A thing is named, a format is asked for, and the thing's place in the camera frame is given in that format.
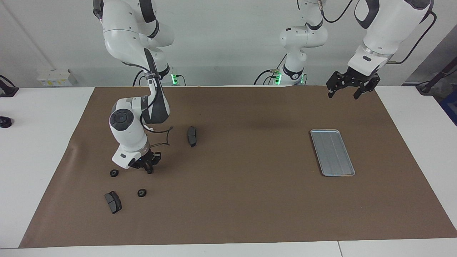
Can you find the black stand pole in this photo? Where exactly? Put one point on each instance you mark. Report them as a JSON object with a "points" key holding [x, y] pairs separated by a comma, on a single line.
{"points": [[433, 80]]}

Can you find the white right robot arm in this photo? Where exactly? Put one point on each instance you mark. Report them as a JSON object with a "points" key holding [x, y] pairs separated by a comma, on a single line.
{"points": [[121, 39]]}

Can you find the blue crate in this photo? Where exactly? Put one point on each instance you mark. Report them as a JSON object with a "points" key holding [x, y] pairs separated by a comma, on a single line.
{"points": [[450, 109]]}

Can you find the white box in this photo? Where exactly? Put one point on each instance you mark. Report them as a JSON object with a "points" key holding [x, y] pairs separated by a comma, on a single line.
{"points": [[53, 77]]}

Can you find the stacked grey brake pads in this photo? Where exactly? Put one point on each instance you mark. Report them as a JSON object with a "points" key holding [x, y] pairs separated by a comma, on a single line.
{"points": [[113, 202]]}

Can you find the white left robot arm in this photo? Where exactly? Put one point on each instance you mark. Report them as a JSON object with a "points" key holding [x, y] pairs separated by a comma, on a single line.
{"points": [[385, 28]]}

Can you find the brown table mat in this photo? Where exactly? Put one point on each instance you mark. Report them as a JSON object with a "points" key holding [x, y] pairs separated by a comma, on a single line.
{"points": [[232, 200]]}

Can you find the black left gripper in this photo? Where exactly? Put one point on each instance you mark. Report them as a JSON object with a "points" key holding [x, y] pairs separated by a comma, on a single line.
{"points": [[355, 79]]}

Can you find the silver ribbed metal tray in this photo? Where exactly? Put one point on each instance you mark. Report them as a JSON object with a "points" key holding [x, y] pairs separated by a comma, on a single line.
{"points": [[330, 153]]}

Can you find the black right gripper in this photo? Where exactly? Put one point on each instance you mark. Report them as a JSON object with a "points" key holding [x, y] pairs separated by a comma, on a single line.
{"points": [[144, 160]]}

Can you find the black round knob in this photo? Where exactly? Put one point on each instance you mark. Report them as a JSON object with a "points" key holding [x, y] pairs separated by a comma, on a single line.
{"points": [[5, 122]]}

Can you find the black gear yellowish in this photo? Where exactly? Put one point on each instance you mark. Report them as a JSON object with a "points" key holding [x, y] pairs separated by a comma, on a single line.
{"points": [[114, 173]]}

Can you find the black gear silver centre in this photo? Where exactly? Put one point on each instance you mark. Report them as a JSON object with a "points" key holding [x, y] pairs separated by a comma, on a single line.
{"points": [[141, 192]]}

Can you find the single grey brake pad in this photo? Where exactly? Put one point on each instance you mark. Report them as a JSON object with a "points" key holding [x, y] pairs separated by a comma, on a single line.
{"points": [[192, 136]]}

